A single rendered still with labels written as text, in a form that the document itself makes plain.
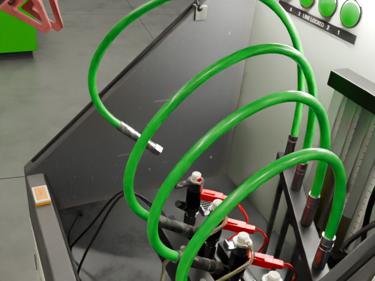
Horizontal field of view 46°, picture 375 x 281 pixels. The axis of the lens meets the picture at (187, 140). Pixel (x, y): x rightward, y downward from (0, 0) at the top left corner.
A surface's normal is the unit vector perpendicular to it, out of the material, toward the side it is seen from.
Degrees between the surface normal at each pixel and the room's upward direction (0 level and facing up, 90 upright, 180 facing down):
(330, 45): 90
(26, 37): 90
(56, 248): 0
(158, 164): 90
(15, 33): 90
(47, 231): 0
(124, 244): 0
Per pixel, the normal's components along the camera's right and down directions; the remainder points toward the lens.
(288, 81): -0.90, 0.15
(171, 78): 0.42, 0.51
